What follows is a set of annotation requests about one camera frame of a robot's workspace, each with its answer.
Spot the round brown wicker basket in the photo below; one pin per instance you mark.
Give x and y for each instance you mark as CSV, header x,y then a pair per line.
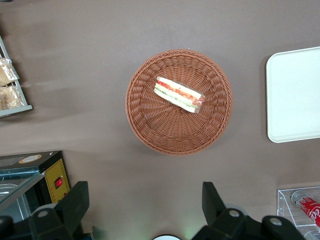
x,y
155,130

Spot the steel food pan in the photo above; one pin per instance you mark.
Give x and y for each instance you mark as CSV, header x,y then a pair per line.
x,y
12,197

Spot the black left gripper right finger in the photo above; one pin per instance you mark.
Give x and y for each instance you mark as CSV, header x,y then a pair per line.
x,y
212,200

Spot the triangle sandwich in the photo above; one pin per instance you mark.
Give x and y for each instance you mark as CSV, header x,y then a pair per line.
x,y
175,93

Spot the red cola bottle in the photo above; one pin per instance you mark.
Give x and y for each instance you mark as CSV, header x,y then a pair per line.
x,y
310,208

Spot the black food warmer yellow panel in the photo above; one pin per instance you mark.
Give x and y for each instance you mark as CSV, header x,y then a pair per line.
x,y
56,170

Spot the cream plastic tray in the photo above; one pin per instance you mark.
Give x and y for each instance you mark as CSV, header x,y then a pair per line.
x,y
295,95

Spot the clear acrylic bottle rack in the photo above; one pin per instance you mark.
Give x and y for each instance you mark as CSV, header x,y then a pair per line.
x,y
282,200

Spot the clear bag of beige snacks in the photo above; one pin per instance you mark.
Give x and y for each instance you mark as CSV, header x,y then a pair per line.
x,y
7,97
5,72

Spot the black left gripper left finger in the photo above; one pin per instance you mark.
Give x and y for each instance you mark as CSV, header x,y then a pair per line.
x,y
75,200

